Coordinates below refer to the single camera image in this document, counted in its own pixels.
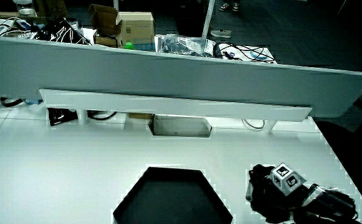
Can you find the person's right hand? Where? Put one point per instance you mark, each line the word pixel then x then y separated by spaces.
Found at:
pixel 261 189

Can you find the person's right forearm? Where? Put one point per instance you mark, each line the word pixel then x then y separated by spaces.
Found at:
pixel 333 205

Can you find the grey desk divider panel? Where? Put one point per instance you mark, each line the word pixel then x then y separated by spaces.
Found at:
pixel 180 77

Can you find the white desk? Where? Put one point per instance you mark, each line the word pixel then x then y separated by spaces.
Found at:
pixel 59 161

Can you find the white shelf leg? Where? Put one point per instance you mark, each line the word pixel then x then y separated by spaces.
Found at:
pixel 269 126
pixel 82 116

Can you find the black hexagonal tray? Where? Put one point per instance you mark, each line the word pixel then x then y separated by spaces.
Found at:
pixel 171 199

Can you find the white raised shelf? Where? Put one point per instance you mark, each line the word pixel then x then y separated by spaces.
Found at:
pixel 174 105

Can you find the white shoe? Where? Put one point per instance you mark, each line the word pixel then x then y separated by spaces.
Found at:
pixel 221 33

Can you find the clear plastic bag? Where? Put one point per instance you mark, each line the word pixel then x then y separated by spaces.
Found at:
pixel 183 45

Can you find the white pole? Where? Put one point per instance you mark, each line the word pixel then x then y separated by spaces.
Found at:
pixel 208 18

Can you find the green round cap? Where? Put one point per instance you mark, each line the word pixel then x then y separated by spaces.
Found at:
pixel 129 46

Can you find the closed tan cardboard box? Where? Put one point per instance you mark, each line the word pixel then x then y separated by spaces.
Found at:
pixel 136 29

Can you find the black power adapter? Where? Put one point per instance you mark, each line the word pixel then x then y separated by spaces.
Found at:
pixel 59 115

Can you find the open brown cardboard box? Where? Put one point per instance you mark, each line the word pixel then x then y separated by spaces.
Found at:
pixel 104 21

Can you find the clear plastic container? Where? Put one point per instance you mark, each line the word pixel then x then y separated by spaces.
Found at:
pixel 25 7

